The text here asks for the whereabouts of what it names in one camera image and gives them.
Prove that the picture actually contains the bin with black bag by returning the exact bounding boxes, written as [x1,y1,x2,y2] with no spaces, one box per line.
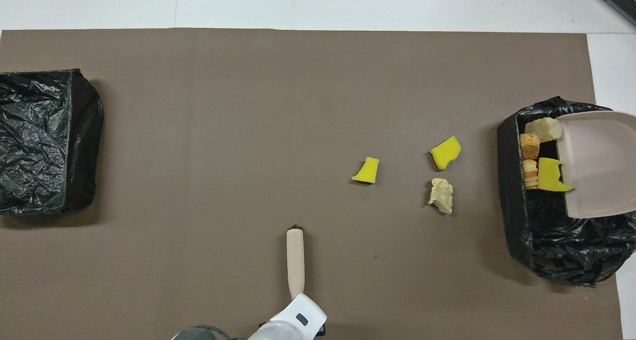
[0,69,105,216]
[497,96,636,287]

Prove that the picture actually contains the beige plastic dustpan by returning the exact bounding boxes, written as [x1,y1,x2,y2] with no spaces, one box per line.
[555,110,636,219]

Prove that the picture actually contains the brown bread roll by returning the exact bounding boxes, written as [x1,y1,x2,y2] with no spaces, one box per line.
[520,133,541,161]

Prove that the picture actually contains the brown paper mat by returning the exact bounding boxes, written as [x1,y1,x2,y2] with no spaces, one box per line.
[0,28,624,340]

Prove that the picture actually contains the notched yellow sponge piece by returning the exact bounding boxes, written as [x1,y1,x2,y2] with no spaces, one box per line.
[538,157,575,193]

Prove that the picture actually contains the large beige bread chunk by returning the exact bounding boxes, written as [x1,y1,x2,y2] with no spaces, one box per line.
[525,117,564,143]

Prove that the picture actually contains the beige hand brush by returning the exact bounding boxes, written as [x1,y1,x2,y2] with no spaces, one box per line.
[286,224,305,299]

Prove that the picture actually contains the small yellow sponge piece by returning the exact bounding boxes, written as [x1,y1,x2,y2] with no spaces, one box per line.
[351,157,381,185]

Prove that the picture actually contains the large yellow sponge piece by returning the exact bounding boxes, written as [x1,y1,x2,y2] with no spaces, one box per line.
[430,136,462,172]

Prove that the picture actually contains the small beige bread chunk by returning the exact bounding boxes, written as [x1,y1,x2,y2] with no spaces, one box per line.
[522,159,540,190]

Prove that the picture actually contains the beige torn bread chunk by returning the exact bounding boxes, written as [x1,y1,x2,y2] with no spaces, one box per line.
[428,177,454,214]

